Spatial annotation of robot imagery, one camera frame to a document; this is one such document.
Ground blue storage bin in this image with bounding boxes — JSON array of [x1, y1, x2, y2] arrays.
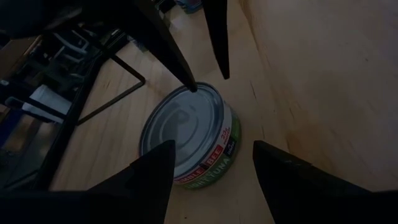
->
[[174, 0, 203, 14]]

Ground black aluminium table frame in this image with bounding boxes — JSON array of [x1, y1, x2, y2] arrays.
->
[[29, 51, 108, 192]]

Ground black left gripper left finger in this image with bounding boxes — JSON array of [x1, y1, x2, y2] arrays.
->
[[0, 139, 177, 224]]

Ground green white tuna can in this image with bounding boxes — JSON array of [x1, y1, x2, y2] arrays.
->
[[139, 82, 243, 190]]

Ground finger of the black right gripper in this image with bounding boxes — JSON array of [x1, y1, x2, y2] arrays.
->
[[201, 0, 231, 81], [122, 0, 198, 93]]

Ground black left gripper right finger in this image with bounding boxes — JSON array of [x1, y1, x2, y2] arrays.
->
[[252, 139, 398, 224]]

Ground white plastic object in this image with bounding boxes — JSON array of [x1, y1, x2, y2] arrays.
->
[[21, 84, 73, 124]]

